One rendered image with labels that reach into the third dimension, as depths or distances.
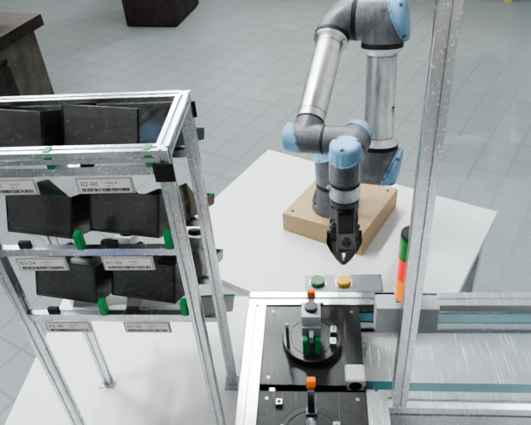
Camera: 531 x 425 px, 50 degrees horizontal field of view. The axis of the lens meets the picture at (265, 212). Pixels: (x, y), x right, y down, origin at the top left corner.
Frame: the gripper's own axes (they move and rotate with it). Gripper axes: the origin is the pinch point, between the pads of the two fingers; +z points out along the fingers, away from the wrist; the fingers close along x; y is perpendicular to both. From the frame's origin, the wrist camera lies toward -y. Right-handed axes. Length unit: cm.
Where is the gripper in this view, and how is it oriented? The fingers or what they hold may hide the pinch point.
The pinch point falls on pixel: (343, 262)
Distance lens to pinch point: 152.3
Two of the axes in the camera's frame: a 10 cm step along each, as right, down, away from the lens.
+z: 0.7, 7.9, 6.1
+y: 0.7, -6.2, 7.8
